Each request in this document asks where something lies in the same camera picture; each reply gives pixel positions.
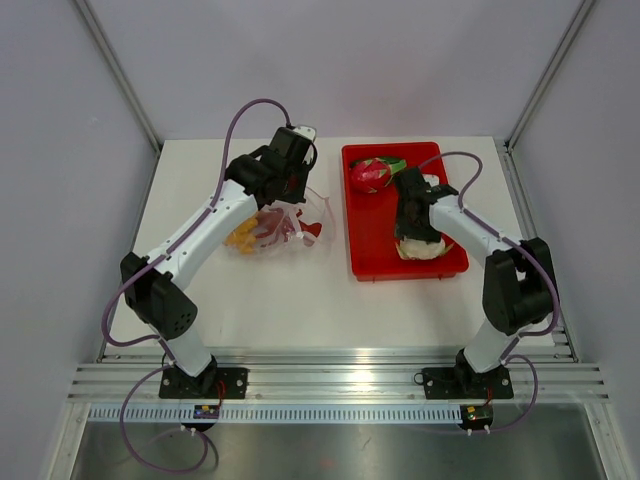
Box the clear zip top bag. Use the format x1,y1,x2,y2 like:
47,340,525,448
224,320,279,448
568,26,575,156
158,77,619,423
223,187,336,256

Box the left aluminium frame post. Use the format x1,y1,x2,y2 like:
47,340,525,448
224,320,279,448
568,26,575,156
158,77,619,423
70,0,163,158

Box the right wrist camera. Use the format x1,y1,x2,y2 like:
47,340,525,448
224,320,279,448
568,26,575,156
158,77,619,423
422,174,440,187

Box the red plastic tray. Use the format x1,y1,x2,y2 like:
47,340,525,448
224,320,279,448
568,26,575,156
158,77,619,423
341,142,469,282

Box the right small circuit board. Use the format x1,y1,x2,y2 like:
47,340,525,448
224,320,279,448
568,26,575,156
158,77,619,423
460,404,494,435

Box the pink dragon fruit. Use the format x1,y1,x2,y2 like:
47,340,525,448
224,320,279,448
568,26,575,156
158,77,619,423
349,156,407,194

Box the white cauliflower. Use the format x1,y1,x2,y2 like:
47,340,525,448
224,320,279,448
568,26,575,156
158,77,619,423
396,238,452,261

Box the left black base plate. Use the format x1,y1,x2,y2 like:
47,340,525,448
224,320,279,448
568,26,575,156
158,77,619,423
158,367,249,400

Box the small circuit board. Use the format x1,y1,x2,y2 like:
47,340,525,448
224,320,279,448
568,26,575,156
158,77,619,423
460,404,494,435
193,405,220,420

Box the aluminium mounting rail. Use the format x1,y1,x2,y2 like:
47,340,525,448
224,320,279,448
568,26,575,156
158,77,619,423
68,345,610,404

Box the white slotted cable duct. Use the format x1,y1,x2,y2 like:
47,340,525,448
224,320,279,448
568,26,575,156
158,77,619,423
88,403,461,425

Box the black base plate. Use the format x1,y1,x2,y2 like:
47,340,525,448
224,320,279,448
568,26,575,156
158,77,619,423
158,367,249,400
414,366,514,400

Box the right aluminium frame post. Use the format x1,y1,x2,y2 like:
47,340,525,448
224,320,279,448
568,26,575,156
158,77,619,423
504,0,599,154

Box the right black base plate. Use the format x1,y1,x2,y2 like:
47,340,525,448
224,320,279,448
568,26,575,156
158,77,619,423
414,366,514,400

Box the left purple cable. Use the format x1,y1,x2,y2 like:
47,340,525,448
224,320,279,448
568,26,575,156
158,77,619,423
101,97,294,475

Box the aluminium frame post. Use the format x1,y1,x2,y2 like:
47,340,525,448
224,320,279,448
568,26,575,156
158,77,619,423
70,0,163,158
504,0,599,154

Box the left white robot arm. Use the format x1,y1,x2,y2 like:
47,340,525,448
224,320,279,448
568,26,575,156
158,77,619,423
121,126,317,398

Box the yellow ginger root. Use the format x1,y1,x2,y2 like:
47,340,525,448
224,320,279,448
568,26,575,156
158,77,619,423
224,214,258,255

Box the left small circuit board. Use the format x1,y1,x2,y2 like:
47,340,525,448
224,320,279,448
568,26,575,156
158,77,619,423
193,405,220,420

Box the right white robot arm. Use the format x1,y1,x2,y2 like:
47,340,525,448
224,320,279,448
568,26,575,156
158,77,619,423
394,167,560,396

